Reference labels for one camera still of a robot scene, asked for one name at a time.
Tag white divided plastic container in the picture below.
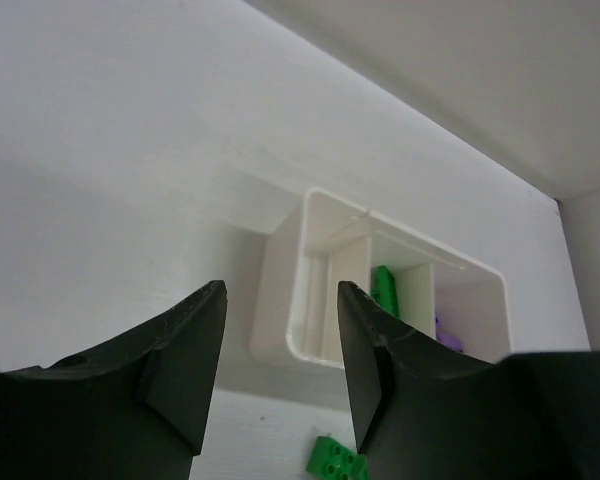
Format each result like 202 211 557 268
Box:
250 188 512 372

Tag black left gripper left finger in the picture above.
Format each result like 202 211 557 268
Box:
0 280 227 479

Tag long green lego plate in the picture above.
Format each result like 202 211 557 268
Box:
371 265 400 318

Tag small purple curved lego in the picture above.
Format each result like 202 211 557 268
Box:
435 311 465 353

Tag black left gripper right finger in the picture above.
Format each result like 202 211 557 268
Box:
337 281 600 479

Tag green square lego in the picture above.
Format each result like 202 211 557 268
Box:
306 436 370 480

